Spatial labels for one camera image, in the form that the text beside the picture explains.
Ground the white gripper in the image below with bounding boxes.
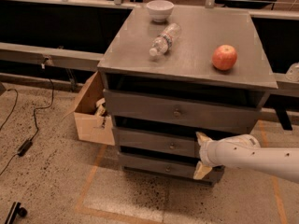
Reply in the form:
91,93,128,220
193,132,217,180

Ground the open cardboard box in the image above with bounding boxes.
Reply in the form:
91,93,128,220
65,72,115,146

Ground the white ceramic bowl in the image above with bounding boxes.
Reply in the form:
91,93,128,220
147,0,174,22

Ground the clear plastic water bottle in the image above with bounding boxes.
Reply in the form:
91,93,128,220
149,23,181,57

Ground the black power adapter with cable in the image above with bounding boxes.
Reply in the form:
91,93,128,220
0,63,56,176

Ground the black caster wheel base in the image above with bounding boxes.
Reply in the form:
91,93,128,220
5,202,27,224

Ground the grey bottom drawer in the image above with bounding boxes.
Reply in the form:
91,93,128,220
117,152,225,184

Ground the grey wooden drawer cabinet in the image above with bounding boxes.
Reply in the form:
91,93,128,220
96,5,278,187

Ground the grey top drawer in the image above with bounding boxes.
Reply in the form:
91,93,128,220
104,90,260,133

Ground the red apple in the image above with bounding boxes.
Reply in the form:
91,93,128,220
212,45,237,71

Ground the black cable on floor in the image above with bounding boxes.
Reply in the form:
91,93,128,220
0,88,19,132

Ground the grey metal railing beam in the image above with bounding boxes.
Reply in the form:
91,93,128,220
0,42,103,72

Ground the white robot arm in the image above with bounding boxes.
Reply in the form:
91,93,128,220
193,132,299,183

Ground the grey drawer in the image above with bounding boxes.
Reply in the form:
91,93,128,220
117,152,225,184
104,90,260,133
111,126,240,164

